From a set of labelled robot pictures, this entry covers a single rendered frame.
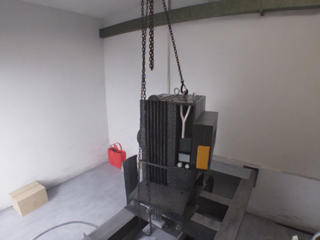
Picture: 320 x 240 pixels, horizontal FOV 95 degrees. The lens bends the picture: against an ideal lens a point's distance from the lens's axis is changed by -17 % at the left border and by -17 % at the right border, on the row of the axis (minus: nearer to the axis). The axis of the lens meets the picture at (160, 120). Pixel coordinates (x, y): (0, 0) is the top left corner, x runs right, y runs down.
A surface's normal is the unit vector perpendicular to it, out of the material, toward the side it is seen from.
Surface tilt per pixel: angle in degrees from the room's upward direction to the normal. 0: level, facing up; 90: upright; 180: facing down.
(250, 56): 90
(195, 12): 90
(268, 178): 90
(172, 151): 90
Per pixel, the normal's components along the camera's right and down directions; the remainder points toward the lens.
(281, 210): -0.58, 0.21
